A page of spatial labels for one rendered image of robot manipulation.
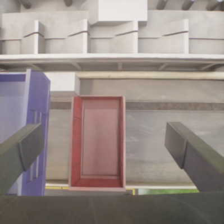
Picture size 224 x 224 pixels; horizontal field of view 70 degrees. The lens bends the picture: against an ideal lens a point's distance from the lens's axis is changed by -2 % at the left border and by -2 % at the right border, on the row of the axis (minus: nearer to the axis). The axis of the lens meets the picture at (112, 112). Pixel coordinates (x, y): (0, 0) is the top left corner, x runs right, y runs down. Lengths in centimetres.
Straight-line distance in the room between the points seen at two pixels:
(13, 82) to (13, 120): 11
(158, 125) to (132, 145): 14
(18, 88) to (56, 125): 28
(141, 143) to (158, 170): 13
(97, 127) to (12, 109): 34
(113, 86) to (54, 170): 45
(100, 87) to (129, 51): 23
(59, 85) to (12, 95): 19
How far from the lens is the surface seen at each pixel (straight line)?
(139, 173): 74
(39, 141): 17
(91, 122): 72
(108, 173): 73
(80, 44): 62
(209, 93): 85
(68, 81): 67
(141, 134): 72
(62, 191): 122
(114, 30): 66
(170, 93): 78
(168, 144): 17
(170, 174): 76
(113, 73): 73
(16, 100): 56
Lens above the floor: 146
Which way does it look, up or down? 82 degrees down
